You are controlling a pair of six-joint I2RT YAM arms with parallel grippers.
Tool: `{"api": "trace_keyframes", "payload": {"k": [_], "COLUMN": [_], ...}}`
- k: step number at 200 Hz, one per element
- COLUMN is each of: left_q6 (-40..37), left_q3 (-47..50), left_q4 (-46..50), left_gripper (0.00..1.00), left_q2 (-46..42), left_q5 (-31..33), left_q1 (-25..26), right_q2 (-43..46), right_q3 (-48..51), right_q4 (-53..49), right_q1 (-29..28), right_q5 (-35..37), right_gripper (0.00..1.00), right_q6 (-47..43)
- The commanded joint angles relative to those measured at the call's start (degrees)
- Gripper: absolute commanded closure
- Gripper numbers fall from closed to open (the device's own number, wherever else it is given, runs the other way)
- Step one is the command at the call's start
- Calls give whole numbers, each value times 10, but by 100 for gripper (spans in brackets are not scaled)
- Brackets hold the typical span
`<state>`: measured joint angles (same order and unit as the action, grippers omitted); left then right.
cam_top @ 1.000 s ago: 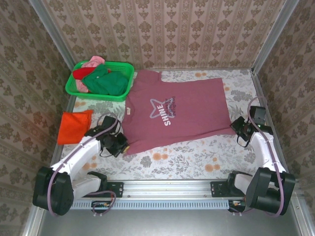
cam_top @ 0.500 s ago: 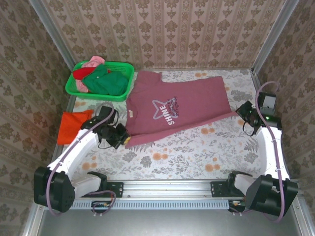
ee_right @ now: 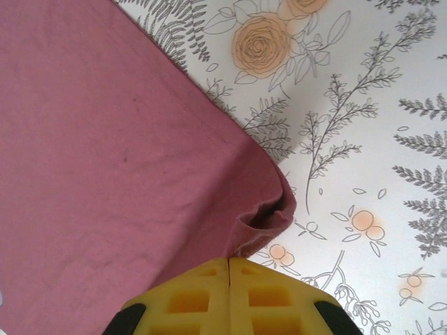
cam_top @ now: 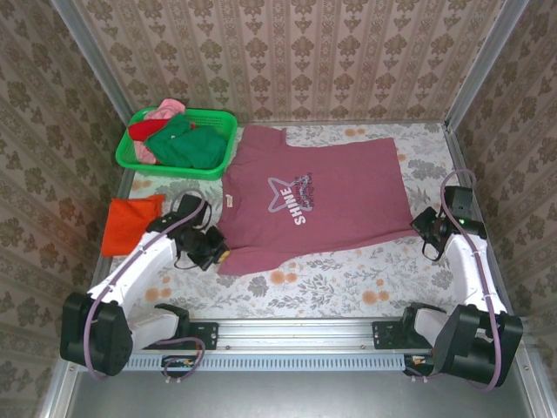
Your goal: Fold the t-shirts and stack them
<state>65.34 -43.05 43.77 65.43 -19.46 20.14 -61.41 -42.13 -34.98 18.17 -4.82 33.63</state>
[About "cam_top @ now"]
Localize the grey metal sheet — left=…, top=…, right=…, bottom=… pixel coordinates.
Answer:
left=38, top=352, right=557, bottom=418

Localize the green t-shirt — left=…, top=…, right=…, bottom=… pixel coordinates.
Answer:
left=144, top=115, right=228, bottom=170

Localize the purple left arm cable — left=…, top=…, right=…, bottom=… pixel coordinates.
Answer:
left=84, top=189, right=206, bottom=387

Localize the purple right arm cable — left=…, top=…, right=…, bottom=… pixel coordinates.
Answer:
left=408, top=169, right=501, bottom=391

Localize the floral table covering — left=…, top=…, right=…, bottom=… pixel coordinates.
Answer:
left=97, top=123, right=501, bottom=320

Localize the red t-shirt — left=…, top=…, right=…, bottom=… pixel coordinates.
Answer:
left=127, top=118, right=175, bottom=143

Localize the thin black right gripper cable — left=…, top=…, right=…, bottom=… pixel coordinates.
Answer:
left=420, top=237, right=447, bottom=263

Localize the green plastic basket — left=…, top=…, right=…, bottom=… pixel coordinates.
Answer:
left=115, top=107, right=239, bottom=182

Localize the maroon t-shirt with star print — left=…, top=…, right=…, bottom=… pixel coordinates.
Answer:
left=216, top=125, right=421, bottom=276

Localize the pink t-shirt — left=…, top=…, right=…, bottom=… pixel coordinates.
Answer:
left=133, top=98, right=187, bottom=165

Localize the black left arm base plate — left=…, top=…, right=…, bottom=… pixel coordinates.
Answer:
left=141, top=320, right=218, bottom=351

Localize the aluminium frame post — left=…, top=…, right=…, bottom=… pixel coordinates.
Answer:
left=443, top=0, right=530, bottom=127
left=50, top=0, right=136, bottom=125

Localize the grey slotted cable duct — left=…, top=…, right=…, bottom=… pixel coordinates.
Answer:
left=124, top=353, right=406, bottom=372

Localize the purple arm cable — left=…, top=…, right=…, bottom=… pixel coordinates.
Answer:
left=84, top=189, right=206, bottom=387
left=408, top=169, right=501, bottom=391

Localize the folded orange t-shirt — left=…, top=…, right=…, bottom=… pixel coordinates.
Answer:
left=101, top=194, right=166, bottom=257

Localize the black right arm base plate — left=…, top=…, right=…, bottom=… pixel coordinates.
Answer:
left=372, top=320, right=436, bottom=351

